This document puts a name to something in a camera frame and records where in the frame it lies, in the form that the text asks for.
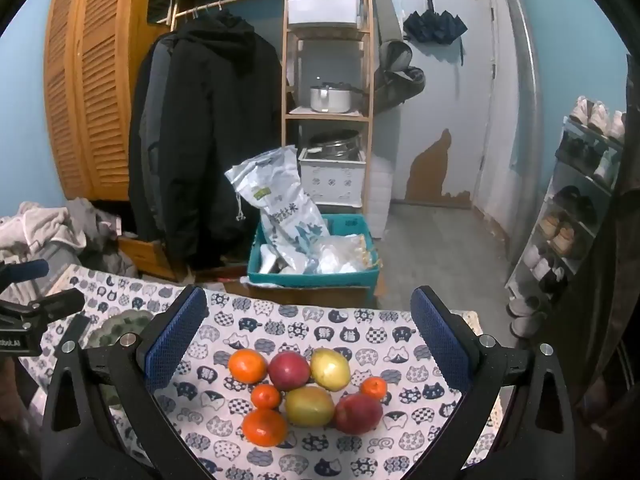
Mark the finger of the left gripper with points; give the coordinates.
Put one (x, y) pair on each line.
(42, 311)
(14, 273)

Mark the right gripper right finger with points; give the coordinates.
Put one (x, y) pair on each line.
(536, 439)

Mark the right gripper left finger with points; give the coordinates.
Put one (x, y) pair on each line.
(79, 436)

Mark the large orange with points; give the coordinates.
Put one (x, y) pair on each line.
(265, 428)
(248, 366)

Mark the small mandarin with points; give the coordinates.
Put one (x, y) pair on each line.
(266, 397)
(375, 387)

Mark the red apple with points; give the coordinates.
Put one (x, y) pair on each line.
(357, 414)
(288, 371)

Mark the large orange front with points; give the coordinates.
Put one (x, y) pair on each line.
(265, 428)

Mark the green yellow pear front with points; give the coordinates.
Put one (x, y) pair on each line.
(309, 407)

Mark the pile of grey clothes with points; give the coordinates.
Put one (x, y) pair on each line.
(77, 234)

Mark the green patterned plate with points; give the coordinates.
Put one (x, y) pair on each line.
(129, 321)

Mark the wooden drawer box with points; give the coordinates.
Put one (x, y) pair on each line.
(151, 258)

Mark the cat pattern tablecloth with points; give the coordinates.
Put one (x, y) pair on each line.
(207, 405)

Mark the black hanging jacket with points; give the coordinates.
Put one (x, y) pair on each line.
(207, 97)

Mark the clear plastic bag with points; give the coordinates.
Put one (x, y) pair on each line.
(341, 254)

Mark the wooden louvered wardrobe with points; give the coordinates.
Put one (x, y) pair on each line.
(92, 56)

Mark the white rice bag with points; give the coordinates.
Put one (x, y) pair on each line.
(290, 220)

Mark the teal plastic crate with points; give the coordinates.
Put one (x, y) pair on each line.
(338, 224)

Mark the shoe rack with shoes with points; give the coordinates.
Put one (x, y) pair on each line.
(586, 165)

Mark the white patterned storage box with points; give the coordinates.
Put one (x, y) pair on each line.
(332, 182)

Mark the white door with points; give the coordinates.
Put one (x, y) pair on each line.
(443, 130)

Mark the steel pot on box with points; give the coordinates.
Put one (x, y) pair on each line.
(341, 144)

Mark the wooden shelf rack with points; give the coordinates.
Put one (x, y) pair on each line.
(328, 64)

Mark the white cooking pot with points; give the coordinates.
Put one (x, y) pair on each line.
(330, 98)

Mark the grey hanging bag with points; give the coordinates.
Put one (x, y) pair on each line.
(395, 80)

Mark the dark folded umbrella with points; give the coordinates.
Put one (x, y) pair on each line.
(431, 27)

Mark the white plastic drawer bin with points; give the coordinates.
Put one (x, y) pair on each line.
(323, 12)

